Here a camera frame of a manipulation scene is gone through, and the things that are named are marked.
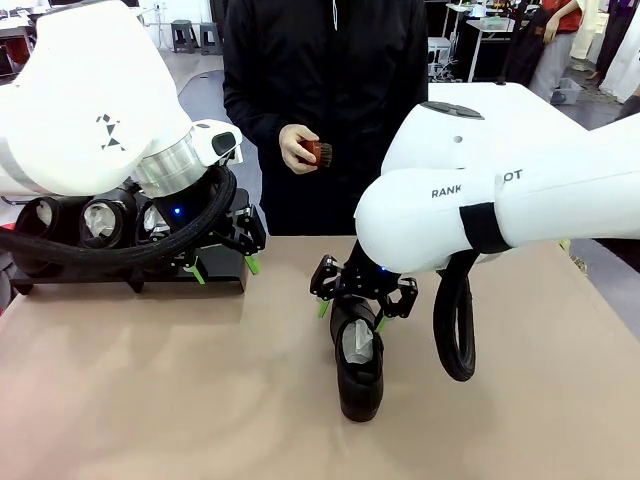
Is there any black shoe stand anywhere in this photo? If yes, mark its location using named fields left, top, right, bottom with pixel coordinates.
left=130, top=188, right=250, bottom=294
left=9, top=257, right=151, bottom=297

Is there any person's right forearm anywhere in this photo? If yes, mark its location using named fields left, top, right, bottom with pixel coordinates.
left=227, top=94, right=289, bottom=151

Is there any grey plastic bin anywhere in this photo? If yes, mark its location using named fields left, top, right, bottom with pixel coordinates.
left=549, top=77, right=584, bottom=106

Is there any person in black jacket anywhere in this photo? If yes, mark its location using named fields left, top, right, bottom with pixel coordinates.
left=222, top=0, right=430, bottom=237

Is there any dark denim garment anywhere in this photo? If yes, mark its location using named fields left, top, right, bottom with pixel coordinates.
left=507, top=4, right=551, bottom=86

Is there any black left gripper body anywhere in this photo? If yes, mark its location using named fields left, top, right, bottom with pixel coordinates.
left=147, top=191, right=204, bottom=237

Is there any person's right hand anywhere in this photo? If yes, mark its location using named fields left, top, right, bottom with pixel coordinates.
left=277, top=123, right=322, bottom=175

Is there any white desk with black panel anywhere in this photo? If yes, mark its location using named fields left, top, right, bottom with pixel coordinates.
left=443, top=2, right=531, bottom=84

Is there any green printed plastic bag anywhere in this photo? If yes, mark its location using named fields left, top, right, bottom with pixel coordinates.
left=558, top=238, right=591, bottom=274

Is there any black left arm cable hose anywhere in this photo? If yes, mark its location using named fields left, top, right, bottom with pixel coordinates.
left=0, top=167, right=239, bottom=269

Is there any red-brown wooden shoe brush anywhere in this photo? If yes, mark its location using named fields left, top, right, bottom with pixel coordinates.
left=299, top=139, right=334, bottom=169

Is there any person in red shirt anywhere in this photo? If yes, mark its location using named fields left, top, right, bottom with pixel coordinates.
left=529, top=0, right=586, bottom=104

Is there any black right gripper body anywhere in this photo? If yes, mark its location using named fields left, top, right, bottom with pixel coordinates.
left=341, top=243, right=402, bottom=302

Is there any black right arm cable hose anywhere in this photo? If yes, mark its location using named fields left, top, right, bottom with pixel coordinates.
left=433, top=249, right=476, bottom=382

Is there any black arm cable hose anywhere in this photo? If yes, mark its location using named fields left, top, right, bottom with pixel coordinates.
left=433, top=249, right=476, bottom=382
left=0, top=167, right=239, bottom=269

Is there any white computer case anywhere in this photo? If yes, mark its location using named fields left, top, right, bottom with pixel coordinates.
left=427, top=37, right=451, bottom=66

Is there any grey plastic stool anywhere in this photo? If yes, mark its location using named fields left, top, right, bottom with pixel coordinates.
left=199, top=22, right=222, bottom=56
left=171, top=19, right=196, bottom=54

